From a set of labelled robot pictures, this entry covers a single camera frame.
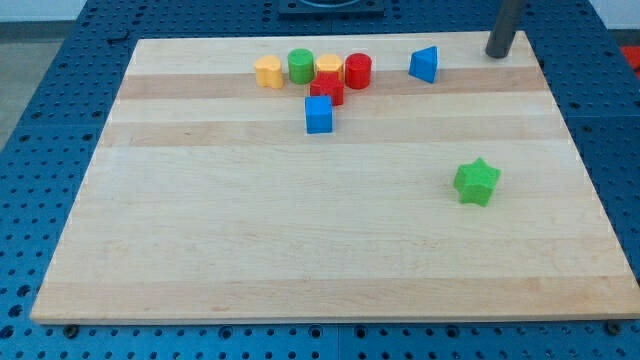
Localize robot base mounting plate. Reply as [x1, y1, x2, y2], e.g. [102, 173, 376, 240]
[275, 0, 385, 18]

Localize red star block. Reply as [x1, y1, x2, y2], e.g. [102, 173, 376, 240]
[309, 71, 344, 106]

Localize green star block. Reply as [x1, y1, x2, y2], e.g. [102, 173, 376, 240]
[453, 157, 501, 207]

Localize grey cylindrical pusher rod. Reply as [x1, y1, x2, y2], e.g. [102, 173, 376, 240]
[485, 0, 526, 59]

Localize yellow hexagon block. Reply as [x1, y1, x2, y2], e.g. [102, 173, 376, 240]
[315, 54, 344, 81]

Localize yellow heart block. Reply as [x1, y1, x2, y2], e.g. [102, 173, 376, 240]
[254, 55, 284, 89]

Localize wooden board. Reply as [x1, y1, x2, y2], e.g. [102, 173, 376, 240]
[31, 32, 639, 325]

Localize red cylinder block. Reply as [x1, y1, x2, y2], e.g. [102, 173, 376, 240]
[344, 53, 372, 90]

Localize green cylinder block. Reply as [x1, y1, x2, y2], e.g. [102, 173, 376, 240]
[287, 48, 315, 85]

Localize blue triangle block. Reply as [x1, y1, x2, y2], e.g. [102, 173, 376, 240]
[408, 46, 439, 84]

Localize blue cube block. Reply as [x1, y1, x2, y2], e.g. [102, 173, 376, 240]
[304, 96, 333, 134]

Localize red object at right edge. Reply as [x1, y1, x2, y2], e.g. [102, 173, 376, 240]
[620, 45, 640, 78]

